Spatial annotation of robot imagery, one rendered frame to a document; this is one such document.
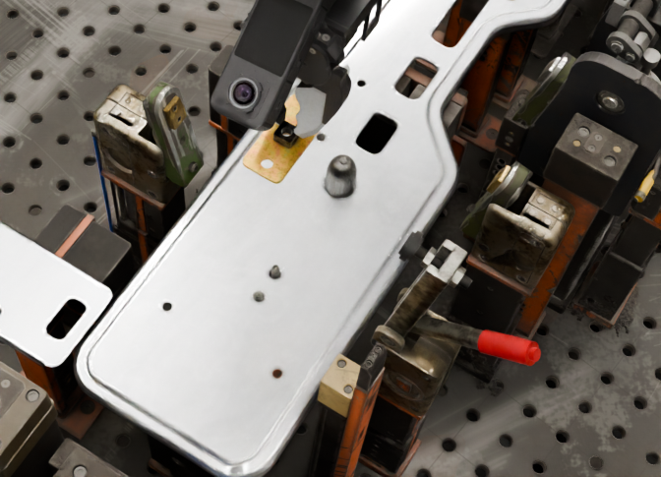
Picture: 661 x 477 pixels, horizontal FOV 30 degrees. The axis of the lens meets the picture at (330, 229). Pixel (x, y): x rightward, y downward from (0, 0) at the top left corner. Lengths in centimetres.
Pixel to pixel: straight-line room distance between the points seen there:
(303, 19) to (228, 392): 45
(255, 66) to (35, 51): 93
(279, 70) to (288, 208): 43
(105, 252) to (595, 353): 65
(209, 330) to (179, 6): 70
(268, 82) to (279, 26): 4
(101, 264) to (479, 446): 53
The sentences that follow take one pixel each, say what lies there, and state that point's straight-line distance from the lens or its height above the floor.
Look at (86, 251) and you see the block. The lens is 129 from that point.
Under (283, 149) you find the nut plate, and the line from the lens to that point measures 103.
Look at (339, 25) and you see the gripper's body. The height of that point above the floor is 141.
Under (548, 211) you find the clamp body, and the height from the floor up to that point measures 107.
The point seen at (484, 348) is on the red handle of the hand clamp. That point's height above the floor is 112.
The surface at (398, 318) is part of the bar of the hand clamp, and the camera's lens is 113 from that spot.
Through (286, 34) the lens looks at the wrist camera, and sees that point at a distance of 88.
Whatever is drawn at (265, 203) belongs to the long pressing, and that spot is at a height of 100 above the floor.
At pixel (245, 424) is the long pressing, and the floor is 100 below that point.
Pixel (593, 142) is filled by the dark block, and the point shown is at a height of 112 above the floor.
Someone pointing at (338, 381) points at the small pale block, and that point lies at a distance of 114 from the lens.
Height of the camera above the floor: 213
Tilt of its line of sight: 62 degrees down
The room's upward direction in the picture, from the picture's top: 8 degrees clockwise
